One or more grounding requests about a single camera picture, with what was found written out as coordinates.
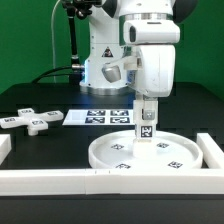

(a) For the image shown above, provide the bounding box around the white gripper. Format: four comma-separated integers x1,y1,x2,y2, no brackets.
126,45,175,126

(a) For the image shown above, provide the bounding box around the white round table top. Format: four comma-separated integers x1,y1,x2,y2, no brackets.
88,130,203,171

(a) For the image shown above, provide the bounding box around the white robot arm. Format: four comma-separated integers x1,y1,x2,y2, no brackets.
80,0,198,127

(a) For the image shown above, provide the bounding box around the white marker sheet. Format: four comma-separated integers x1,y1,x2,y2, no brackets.
63,109,133,126

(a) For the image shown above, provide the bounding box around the white cross-shaped table base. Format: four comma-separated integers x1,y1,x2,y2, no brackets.
0,108,64,136

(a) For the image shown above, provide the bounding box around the white obstacle fence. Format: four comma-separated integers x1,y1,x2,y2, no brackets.
0,133,224,196

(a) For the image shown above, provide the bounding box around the black cable bundle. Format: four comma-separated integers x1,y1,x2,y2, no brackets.
30,65,85,84

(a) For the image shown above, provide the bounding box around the white cable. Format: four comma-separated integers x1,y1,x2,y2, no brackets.
50,0,63,84

